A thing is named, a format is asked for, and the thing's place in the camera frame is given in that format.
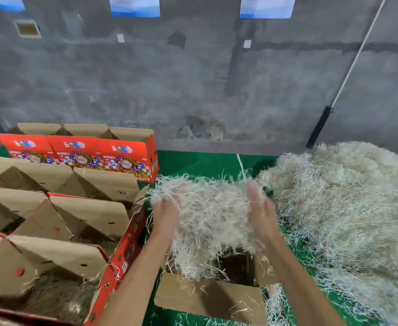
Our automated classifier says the white pole with black grip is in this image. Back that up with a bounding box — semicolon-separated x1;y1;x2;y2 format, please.
305;0;389;149

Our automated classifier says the pile of shredded paper filler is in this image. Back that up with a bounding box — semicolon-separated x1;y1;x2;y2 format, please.
256;141;398;326

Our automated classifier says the person's right forearm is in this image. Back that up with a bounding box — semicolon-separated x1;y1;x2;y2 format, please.
260;234;346;326

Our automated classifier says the yellow framed wall plate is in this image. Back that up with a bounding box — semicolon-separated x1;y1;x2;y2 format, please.
14;19;43;39

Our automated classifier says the person's right hand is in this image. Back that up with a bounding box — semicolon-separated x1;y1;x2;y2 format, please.
245;180;281;245

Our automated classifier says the group of red fruit boxes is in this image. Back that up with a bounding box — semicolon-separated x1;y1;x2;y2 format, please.
0;123;160;184

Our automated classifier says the handful of shredded paper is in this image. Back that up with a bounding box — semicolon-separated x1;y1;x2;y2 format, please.
148;174;271;281
70;230;118;255
0;275;99;322

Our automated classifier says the person's left forearm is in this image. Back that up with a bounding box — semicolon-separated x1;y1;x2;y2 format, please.
94;234;169;326

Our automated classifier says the person's left hand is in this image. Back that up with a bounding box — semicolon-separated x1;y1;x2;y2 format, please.
148;193;183;245

